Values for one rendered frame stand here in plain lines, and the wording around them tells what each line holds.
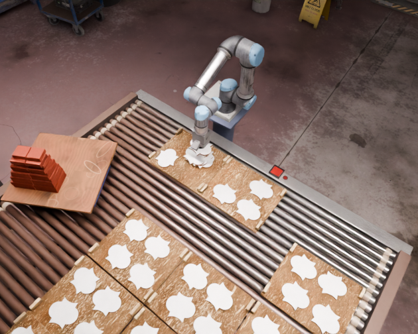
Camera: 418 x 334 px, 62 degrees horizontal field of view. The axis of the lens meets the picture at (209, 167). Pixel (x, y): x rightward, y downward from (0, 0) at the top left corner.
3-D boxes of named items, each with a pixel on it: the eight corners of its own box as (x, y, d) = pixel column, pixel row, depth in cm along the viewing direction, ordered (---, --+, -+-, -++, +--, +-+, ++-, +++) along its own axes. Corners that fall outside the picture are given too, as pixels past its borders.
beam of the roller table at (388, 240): (141, 95, 269) (140, 89, 264) (408, 251, 198) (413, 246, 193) (133, 101, 265) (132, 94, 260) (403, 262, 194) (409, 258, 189)
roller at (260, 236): (103, 129, 244) (102, 124, 240) (369, 307, 177) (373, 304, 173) (98, 133, 241) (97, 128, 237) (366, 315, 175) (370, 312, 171)
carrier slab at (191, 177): (182, 130, 240) (182, 128, 238) (231, 158, 226) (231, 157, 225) (146, 161, 222) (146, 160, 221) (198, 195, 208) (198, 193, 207)
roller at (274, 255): (98, 133, 241) (97, 128, 237) (366, 315, 175) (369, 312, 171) (93, 138, 239) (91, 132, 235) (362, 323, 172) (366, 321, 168)
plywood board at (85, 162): (40, 134, 220) (40, 132, 218) (118, 144, 217) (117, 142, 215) (1, 201, 190) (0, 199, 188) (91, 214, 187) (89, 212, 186)
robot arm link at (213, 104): (208, 90, 199) (196, 101, 194) (223, 99, 196) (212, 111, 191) (206, 101, 206) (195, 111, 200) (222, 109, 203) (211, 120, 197)
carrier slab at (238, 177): (231, 159, 226) (231, 157, 224) (286, 191, 212) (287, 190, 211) (198, 195, 208) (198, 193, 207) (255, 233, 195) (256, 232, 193)
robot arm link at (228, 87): (224, 87, 252) (226, 73, 241) (240, 96, 249) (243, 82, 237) (215, 97, 247) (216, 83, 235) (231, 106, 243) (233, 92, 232)
